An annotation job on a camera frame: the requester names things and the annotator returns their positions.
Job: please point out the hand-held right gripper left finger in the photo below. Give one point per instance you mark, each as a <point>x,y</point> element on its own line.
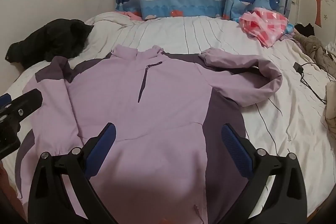
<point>101,153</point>

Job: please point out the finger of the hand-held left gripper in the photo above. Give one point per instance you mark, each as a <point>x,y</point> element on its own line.
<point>27,102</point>
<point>4,99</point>

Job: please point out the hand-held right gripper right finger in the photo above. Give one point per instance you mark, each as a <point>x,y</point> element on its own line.
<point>235,150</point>

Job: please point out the purple two-tone jacket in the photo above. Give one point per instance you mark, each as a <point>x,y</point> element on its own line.
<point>157,108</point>

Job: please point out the black garment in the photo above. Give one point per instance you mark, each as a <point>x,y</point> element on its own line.
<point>57,40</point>

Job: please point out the beige cloth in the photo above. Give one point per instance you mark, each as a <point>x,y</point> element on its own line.
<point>331,106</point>

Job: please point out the white striped quilt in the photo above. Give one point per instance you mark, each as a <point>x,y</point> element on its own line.
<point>210,35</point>

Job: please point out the pink checked cloth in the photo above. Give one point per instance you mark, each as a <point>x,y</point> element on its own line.
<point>262,24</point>

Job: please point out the olive brown garment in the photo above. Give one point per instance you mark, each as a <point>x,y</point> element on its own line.
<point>317,50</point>

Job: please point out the dark cloth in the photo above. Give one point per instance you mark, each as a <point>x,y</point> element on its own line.
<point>305,29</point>

